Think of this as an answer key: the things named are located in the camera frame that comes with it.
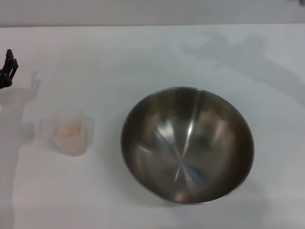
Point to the white rice grains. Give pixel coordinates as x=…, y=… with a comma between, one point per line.
x=70, y=136

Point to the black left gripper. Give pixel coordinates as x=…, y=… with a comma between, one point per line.
x=4, y=80

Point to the clear plastic measuring cup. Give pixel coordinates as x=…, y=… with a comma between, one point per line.
x=88, y=128

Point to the stainless steel mixing bowl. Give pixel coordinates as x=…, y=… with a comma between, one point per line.
x=186, y=148

